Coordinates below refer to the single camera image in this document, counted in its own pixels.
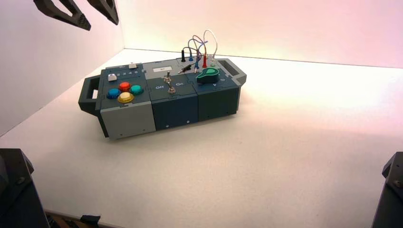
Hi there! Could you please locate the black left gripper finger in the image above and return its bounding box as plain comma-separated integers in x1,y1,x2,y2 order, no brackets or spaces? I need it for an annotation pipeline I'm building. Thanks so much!
86,0,120,26
33,0,92,31

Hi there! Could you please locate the blue round push button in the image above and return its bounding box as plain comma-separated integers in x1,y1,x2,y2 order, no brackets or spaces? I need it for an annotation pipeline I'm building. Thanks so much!
106,88,122,100

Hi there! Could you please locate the yellow round push button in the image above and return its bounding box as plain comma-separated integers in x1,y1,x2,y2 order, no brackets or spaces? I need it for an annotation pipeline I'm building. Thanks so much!
117,92,135,104

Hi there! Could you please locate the grey and blue control box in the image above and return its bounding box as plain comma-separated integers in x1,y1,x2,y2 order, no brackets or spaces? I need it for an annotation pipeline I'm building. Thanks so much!
78,57,248,141

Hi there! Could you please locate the green and black rotary knob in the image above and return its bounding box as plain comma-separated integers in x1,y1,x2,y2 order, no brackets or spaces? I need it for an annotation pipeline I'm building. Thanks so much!
195,67,221,85

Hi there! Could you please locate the purple jumper cable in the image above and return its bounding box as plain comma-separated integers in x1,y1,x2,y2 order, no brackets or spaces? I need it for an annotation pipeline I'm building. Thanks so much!
192,35,208,57

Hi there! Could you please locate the white jumper cable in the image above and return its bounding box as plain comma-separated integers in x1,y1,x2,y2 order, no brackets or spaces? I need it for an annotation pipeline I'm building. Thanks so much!
203,29,219,58

